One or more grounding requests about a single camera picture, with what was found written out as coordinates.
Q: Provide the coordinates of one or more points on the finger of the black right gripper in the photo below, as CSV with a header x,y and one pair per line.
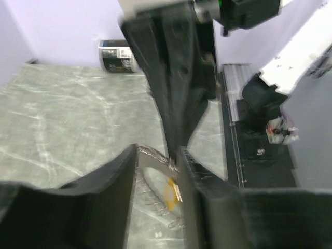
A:
x,y
146,38
178,90

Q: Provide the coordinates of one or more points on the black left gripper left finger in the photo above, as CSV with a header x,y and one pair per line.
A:
x,y
90,212

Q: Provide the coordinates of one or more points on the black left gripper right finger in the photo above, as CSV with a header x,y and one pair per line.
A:
x,y
219,215

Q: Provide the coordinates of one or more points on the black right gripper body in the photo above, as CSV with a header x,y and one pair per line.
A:
x,y
205,71

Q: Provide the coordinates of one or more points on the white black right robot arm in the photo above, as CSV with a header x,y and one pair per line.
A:
x,y
304,49

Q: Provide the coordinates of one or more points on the black white tape roll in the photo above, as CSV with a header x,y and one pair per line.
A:
x,y
116,56

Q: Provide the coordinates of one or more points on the yellow key tag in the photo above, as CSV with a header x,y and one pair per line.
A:
x,y
172,195

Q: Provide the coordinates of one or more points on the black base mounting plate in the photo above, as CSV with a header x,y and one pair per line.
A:
x,y
257,154

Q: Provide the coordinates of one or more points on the aluminium rail frame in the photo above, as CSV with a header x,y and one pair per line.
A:
x,y
236,77

